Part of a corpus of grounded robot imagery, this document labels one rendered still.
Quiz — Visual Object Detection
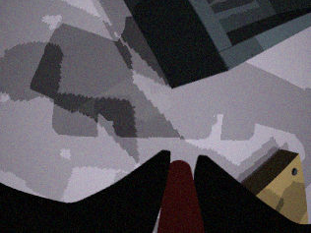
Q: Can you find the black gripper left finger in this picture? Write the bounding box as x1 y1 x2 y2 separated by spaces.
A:
0 150 170 233

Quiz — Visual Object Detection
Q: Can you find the dark red peg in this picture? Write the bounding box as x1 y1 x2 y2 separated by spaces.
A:
156 160 205 233

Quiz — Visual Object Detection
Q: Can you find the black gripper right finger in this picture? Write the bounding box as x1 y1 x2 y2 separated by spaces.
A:
194 154 311 233

